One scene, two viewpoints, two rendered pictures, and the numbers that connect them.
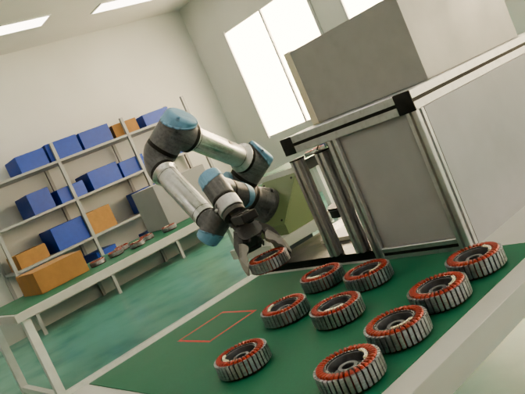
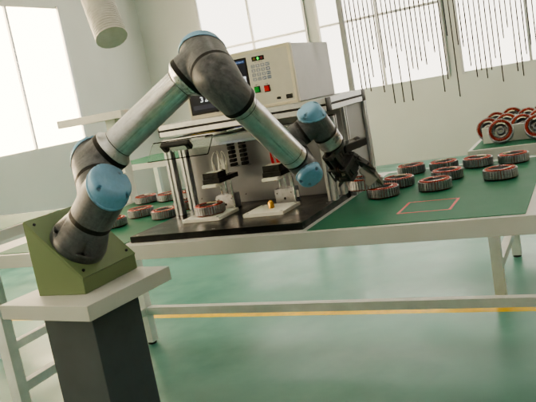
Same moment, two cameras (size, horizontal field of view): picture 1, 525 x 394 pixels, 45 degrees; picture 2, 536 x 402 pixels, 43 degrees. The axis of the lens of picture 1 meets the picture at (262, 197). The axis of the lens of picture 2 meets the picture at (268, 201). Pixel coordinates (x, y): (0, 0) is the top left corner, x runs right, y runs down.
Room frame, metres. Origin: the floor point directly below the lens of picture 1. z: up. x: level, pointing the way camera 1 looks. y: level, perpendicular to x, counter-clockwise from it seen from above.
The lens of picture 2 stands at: (2.91, 1.83, 1.17)
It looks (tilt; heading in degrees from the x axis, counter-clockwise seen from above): 9 degrees down; 244
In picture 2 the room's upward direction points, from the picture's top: 10 degrees counter-clockwise
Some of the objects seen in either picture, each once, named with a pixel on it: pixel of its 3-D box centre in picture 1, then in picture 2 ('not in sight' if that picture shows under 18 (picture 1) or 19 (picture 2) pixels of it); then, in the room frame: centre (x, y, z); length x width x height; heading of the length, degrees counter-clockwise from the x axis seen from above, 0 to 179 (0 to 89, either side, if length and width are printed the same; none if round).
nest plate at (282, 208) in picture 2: (353, 229); (272, 209); (1.89, -0.21, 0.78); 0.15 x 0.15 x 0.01; 37
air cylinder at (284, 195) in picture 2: not in sight; (287, 194); (1.77, -0.30, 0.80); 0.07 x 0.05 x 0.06; 127
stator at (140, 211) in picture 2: not in sight; (140, 211); (2.12, -0.97, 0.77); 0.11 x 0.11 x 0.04
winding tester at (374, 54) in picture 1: (400, 45); (261, 79); (1.70, -0.49, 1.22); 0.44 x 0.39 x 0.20; 127
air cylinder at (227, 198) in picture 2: not in sight; (228, 200); (1.92, -0.49, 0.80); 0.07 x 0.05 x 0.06; 127
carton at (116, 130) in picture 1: (119, 130); not in sight; (8.55, 1.38, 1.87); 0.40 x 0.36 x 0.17; 36
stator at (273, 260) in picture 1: (269, 260); (365, 182); (1.68, 0.05, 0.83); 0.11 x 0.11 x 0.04
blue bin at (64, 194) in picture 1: (66, 195); not in sight; (7.91, 2.21, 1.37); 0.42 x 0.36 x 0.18; 40
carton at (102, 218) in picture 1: (94, 221); not in sight; (8.04, 2.06, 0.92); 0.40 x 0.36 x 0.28; 37
